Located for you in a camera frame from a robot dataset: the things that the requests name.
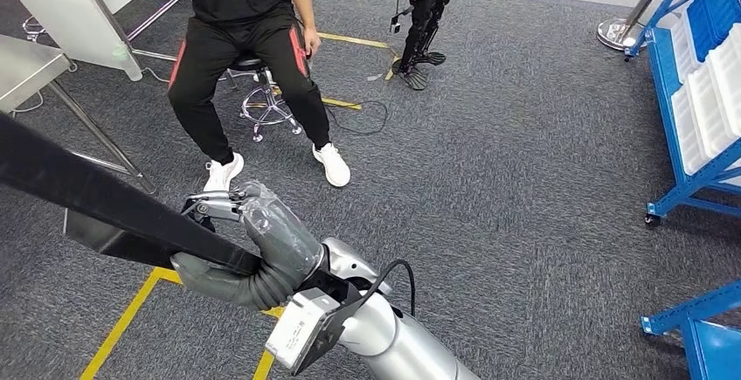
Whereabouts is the blue metal shelf rack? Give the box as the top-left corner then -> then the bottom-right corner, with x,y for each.
624,0 -> 741,229
639,281 -> 741,380

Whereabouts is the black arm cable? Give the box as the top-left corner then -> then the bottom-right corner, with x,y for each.
356,259 -> 418,318

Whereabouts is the black plastic plate frame part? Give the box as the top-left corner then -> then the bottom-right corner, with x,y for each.
0,112 -> 265,277

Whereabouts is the white power cable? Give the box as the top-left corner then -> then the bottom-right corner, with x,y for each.
142,65 -> 175,85

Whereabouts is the person's left hand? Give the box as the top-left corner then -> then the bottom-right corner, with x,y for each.
301,25 -> 323,61

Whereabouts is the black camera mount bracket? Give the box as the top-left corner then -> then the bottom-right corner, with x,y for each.
292,270 -> 377,376

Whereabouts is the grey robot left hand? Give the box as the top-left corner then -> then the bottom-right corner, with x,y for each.
170,180 -> 325,303

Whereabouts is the white plastic crate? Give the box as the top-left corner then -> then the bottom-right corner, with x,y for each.
670,15 -> 741,177

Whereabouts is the chrome stanchion post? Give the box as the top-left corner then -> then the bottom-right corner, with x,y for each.
596,0 -> 684,52

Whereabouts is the white panel desk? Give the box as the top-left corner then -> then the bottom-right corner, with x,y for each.
0,0 -> 191,83

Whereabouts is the black humanoid robot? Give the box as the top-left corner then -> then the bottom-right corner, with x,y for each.
389,0 -> 462,92

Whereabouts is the blue plastic crate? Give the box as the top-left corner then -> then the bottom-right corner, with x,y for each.
684,0 -> 741,65

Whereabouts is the chrome stool with black seat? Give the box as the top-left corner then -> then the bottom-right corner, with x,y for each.
217,52 -> 305,144

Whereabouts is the black floor cable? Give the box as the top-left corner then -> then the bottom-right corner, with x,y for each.
321,99 -> 390,137

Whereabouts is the stainless steel workbench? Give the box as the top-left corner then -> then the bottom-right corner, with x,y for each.
0,32 -> 158,197

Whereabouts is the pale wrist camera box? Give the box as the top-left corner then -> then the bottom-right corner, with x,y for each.
265,293 -> 343,370

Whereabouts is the yellow floor tape square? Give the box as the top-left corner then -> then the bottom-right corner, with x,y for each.
270,30 -> 402,113
78,267 -> 287,380

